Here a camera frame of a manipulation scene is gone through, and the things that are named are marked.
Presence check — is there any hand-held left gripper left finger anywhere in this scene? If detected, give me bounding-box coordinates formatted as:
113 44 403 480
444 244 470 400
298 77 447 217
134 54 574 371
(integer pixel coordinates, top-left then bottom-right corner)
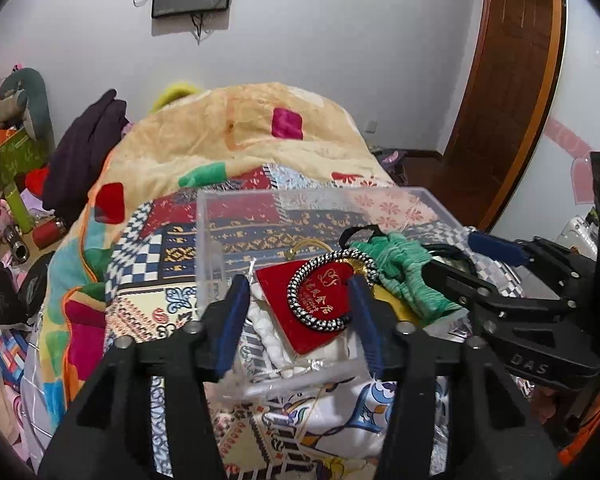
39 275 252 480

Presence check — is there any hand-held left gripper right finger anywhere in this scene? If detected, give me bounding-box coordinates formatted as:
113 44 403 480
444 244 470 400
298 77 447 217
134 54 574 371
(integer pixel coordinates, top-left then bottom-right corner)
349 275 564 480

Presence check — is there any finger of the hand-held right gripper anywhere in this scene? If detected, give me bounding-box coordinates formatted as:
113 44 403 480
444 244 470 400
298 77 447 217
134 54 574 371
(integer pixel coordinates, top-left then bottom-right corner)
422 244 573 318
466 230 599 281

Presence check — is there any green scrunchie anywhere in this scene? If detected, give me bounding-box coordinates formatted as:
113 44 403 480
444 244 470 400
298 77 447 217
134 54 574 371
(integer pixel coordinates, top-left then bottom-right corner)
349 232 468 325

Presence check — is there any red velvet pouch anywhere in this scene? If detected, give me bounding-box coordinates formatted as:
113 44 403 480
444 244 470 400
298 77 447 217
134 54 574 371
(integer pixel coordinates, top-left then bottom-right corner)
255 260 357 357

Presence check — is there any clear plastic storage box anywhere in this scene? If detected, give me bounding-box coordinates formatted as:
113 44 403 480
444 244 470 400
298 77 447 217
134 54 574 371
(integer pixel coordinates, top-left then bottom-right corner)
196 186 471 402

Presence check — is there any black white braided hair tie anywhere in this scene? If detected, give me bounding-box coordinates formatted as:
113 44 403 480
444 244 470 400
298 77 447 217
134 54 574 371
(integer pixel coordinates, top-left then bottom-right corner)
286 249 379 332

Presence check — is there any white pearl bead strand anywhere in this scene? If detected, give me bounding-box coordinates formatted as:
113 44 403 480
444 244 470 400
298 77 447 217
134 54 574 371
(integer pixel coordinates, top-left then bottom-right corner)
240 287 366 381

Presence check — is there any purple cloth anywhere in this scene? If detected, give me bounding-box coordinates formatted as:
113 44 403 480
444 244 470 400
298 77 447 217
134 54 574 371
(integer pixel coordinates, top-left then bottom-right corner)
372 147 411 186

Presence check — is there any brown wooden door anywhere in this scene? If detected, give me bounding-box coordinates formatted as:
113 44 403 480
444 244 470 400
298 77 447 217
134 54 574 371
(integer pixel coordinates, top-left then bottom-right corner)
442 0 568 233

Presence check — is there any plush cream patchwork blanket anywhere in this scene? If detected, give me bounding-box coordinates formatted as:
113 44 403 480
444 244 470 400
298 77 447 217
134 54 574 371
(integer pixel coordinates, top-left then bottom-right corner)
39 81 396 428

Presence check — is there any red thermos bottle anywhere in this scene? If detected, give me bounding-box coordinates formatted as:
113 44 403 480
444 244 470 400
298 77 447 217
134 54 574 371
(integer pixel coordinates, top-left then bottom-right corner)
32 217 67 250

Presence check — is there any black plastic bag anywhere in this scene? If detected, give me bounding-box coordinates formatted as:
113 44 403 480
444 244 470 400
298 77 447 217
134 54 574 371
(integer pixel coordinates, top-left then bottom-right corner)
0 250 56 328

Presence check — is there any dark purple garment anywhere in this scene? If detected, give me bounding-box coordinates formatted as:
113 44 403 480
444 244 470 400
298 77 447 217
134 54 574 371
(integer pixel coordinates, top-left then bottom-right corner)
41 89 128 228

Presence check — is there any yellow-green plush toy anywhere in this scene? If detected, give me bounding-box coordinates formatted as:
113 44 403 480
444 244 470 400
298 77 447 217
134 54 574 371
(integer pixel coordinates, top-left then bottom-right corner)
150 82 206 113

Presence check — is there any green bottle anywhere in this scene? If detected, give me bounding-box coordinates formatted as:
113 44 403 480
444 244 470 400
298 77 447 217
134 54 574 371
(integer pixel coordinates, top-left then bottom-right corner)
2 181 35 233

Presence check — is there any green patterned box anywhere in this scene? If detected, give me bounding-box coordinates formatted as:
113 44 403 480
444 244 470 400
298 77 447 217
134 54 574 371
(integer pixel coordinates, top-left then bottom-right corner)
0 130 48 181

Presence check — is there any grey-green plush toy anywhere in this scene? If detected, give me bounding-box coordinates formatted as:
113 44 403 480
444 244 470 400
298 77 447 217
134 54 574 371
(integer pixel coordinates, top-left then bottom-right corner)
0 66 56 153

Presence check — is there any pink wall sticker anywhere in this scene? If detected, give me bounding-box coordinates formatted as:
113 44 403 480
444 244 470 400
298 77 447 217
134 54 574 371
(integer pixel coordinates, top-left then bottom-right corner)
547 117 600 206

